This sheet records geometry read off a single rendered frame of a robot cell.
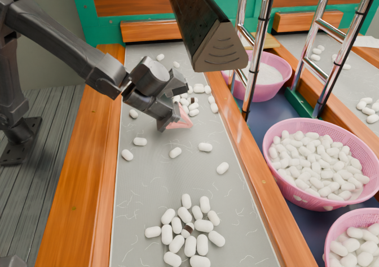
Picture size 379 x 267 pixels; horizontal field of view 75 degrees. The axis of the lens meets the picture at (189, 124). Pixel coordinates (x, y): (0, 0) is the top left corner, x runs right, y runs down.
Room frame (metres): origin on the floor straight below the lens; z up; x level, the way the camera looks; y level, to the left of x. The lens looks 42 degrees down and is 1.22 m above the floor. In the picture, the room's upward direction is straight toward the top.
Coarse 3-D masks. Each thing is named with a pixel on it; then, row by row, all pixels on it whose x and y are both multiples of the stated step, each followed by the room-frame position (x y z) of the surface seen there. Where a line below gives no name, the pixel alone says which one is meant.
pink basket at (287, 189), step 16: (272, 128) 0.49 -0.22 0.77; (288, 128) 0.51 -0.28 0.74; (304, 128) 0.52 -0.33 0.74; (336, 128) 0.49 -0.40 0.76; (352, 144) 0.44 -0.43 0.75; (368, 160) 0.39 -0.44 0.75; (368, 176) 0.35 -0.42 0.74; (288, 192) 0.32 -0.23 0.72; (304, 192) 0.29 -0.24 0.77; (368, 192) 0.30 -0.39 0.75; (320, 208) 0.29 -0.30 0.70; (336, 208) 0.29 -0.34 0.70
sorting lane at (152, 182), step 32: (128, 64) 0.89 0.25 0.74; (192, 96) 0.68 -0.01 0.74; (128, 128) 0.52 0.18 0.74; (192, 128) 0.52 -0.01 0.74; (224, 128) 0.52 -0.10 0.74; (160, 160) 0.40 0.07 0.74; (192, 160) 0.40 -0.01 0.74; (224, 160) 0.40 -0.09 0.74; (128, 192) 0.31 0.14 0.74; (160, 192) 0.31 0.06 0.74; (192, 192) 0.31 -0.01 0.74; (224, 192) 0.31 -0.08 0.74; (128, 224) 0.23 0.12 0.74; (160, 224) 0.23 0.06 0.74; (224, 224) 0.23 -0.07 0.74; (256, 224) 0.23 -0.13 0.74; (128, 256) 0.17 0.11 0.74; (160, 256) 0.17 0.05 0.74; (224, 256) 0.17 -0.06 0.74; (256, 256) 0.17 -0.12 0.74
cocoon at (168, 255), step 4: (168, 252) 0.17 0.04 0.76; (164, 256) 0.17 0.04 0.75; (168, 256) 0.17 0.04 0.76; (172, 256) 0.17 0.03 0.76; (176, 256) 0.17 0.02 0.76; (164, 260) 0.16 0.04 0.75; (168, 260) 0.16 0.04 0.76; (172, 260) 0.16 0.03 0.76; (176, 260) 0.16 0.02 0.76; (180, 260) 0.16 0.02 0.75; (172, 264) 0.16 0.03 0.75; (176, 264) 0.15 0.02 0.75
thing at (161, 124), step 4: (152, 96) 0.49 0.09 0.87; (152, 100) 0.48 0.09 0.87; (172, 100) 0.53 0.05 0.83; (148, 104) 0.47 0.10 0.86; (144, 112) 0.47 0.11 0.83; (148, 112) 0.47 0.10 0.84; (152, 112) 0.47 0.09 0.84; (172, 112) 0.47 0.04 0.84; (152, 116) 0.47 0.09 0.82; (156, 116) 0.47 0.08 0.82; (160, 116) 0.47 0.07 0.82; (168, 116) 0.46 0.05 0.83; (172, 116) 0.46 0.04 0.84; (176, 116) 0.46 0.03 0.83; (156, 120) 0.49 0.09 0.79; (160, 120) 0.48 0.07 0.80; (164, 120) 0.46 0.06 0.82; (168, 120) 0.45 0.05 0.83; (172, 120) 0.46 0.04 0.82; (160, 124) 0.46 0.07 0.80; (164, 124) 0.45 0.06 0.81; (160, 128) 0.45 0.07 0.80; (164, 128) 0.45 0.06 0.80
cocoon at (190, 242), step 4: (192, 236) 0.20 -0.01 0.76; (188, 240) 0.19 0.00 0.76; (192, 240) 0.19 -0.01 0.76; (188, 244) 0.19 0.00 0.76; (192, 244) 0.19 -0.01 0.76; (184, 248) 0.18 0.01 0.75; (188, 248) 0.18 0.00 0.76; (192, 248) 0.18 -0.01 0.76; (184, 252) 0.18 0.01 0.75; (188, 252) 0.17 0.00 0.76; (192, 252) 0.17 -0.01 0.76; (188, 256) 0.17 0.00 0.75
